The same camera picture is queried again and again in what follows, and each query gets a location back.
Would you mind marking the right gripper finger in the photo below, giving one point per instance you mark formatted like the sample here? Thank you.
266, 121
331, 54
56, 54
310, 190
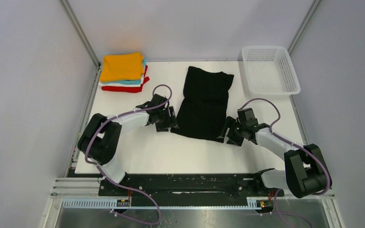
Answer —
228, 123
234, 138

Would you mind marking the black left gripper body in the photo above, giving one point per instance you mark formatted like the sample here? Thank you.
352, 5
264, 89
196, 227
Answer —
164, 115

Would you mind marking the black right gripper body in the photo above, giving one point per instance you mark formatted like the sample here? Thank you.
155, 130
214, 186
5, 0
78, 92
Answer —
237, 128

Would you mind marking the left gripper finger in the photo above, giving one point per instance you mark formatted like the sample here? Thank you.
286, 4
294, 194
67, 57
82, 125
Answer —
163, 126
172, 118

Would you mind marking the black t shirt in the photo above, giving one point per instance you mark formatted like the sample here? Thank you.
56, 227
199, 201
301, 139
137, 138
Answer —
203, 110

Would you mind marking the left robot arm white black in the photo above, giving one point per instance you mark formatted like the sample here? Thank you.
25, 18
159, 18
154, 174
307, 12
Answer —
100, 138

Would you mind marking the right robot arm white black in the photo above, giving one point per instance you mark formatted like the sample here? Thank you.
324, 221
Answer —
305, 171

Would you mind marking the folded red t shirt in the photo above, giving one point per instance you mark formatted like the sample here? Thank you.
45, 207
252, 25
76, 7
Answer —
127, 89

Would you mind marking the folded teal t shirt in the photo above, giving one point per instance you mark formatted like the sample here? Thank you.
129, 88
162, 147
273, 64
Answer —
131, 82

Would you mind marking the folded orange t shirt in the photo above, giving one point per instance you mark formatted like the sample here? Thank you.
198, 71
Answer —
122, 67

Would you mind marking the white plastic basket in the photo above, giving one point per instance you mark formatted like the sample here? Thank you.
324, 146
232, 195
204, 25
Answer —
270, 71

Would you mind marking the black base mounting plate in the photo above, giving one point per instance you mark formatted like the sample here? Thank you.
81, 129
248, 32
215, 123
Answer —
201, 189

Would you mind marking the white slotted cable duct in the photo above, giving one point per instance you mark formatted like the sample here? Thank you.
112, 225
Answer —
79, 203

